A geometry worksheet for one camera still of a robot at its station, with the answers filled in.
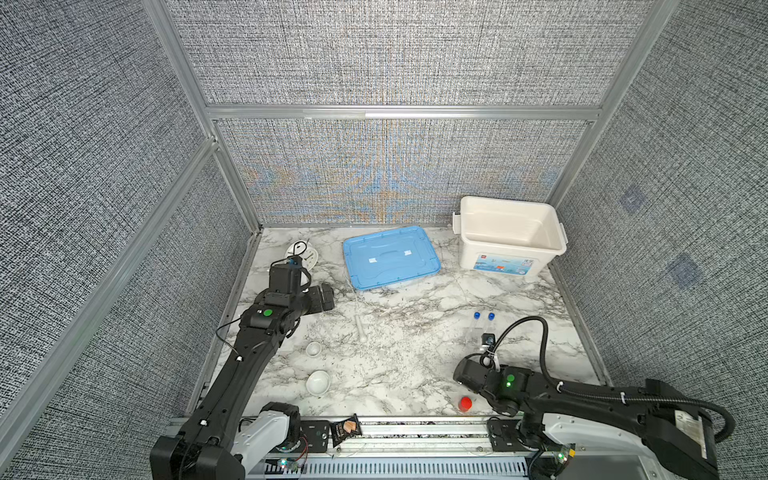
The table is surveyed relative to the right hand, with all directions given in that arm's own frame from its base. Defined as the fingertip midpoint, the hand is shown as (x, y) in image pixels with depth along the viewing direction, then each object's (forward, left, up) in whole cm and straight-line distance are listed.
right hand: (474, 370), depth 85 cm
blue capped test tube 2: (+8, -4, +12) cm, 15 cm away
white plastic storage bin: (+49, -22, +4) cm, 54 cm away
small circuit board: (-15, +34, +4) cm, 37 cm away
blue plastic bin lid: (+41, +23, +2) cm, 47 cm away
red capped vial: (-9, +5, +3) cm, 11 cm away
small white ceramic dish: (+5, +46, +4) cm, 46 cm away
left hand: (+14, +43, +19) cm, 49 cm away
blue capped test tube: (+7, +1, +15) cm, 17 cm away
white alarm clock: (+37, +53, +12) cm, 66 cm away
